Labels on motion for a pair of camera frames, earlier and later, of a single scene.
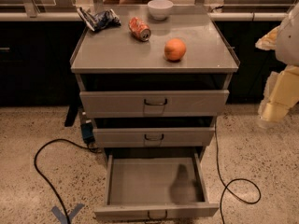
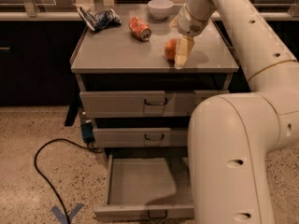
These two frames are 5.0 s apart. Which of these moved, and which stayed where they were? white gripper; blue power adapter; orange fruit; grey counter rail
Moved: white gripper
Stayed: orange fruit; blue power adapter; grey counter rail
